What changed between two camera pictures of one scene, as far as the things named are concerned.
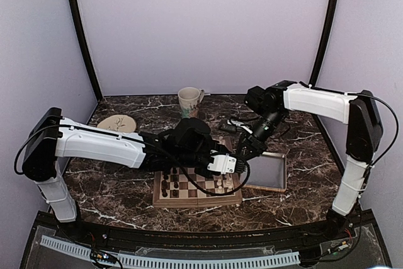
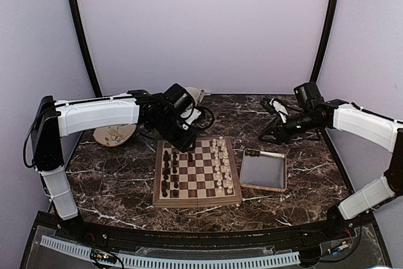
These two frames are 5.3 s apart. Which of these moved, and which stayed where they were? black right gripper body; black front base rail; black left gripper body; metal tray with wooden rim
Moved: black left gripper body; black right gripper body
Stayed: metal tray with wooden rim; black front base rail
